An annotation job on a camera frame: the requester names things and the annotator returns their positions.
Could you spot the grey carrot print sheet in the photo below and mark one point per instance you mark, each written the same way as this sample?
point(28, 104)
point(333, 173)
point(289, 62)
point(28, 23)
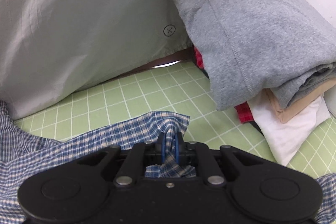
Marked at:
point(52, 48)

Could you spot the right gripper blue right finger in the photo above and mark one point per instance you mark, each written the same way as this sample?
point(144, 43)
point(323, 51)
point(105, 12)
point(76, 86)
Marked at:
point(179, 148)

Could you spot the red plaid garment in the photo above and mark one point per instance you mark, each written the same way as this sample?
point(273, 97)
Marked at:
point(243, 110)

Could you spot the grey folded sweatshirt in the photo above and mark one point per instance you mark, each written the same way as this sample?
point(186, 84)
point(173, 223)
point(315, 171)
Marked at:
point(250, 45)

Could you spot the beige folded garment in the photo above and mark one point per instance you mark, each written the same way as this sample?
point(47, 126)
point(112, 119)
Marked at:
point(286, 114)

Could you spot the white folded garment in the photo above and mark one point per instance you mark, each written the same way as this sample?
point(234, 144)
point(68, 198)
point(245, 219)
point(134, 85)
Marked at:
point(285, 139)

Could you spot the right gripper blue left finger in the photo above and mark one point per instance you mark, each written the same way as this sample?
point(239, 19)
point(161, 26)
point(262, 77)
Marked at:
point(160, 146)

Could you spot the blue plaid shirt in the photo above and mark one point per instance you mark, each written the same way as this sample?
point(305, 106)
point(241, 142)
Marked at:
point(110, 175)

